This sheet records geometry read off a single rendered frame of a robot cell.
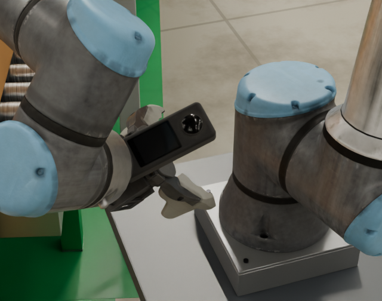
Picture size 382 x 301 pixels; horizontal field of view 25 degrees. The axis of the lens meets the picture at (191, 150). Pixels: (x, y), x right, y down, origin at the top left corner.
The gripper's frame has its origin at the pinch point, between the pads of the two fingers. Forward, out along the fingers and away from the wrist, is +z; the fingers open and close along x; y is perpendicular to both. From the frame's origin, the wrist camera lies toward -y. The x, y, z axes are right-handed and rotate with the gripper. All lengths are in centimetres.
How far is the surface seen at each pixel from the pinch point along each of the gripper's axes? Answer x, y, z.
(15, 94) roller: -59, 67, 81
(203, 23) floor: -97, 59, 227
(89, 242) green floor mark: -23, 90, 117
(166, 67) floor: -80, 71, 196
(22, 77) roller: -64, 67, 88
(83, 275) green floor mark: -14, 91, 107
